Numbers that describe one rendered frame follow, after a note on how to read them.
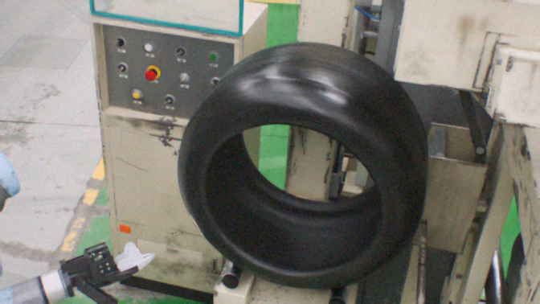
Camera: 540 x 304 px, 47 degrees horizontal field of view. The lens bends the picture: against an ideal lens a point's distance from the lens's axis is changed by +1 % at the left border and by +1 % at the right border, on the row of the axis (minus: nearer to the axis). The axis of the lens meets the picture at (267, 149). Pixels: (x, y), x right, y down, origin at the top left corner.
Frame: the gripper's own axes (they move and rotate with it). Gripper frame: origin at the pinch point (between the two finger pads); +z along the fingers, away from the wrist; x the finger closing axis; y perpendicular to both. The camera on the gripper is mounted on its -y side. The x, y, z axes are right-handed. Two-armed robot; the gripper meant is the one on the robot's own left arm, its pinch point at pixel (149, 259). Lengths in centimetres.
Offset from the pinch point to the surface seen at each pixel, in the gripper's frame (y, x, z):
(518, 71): 40, -82, 41
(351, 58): 37, -20, 54
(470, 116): 15, -24, 82
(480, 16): 47, -74, 44
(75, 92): 11, 316, 24
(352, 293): -30, -4, 50
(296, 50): 41, -14, 44
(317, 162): 5, 12, 55
